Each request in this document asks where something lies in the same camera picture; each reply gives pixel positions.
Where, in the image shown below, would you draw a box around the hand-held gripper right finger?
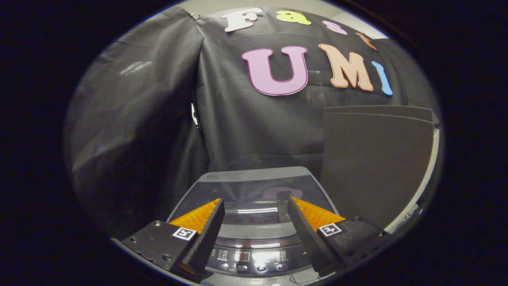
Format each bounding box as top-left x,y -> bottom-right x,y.
286,196 -> 391,277

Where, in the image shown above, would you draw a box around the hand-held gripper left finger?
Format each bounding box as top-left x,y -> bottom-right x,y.
120,198 -> 225,282

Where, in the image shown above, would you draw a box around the grey washing machine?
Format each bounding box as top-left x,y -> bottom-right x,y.
166,166 -> 340,285

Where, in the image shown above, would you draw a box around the dark washing machine lid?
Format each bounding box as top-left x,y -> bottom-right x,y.
167,174 -> 339,240

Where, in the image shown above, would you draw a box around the black backdrop cloth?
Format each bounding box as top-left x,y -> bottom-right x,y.
63,6 -> 441,239

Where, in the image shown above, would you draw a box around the black floor cables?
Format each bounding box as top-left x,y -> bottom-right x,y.
289,273 -> 320,286

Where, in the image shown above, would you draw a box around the white cabinet with grey frame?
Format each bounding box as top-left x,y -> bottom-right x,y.
319,105 -> 440,234

